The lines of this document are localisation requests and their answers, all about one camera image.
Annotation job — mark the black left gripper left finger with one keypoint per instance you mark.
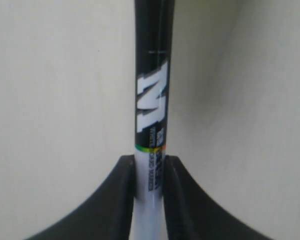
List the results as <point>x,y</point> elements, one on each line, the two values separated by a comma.
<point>106,214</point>

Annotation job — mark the black and white marker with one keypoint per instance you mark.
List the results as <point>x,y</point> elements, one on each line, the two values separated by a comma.
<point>154,21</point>

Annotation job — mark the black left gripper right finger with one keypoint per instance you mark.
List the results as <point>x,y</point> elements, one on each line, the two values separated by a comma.
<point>191,214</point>

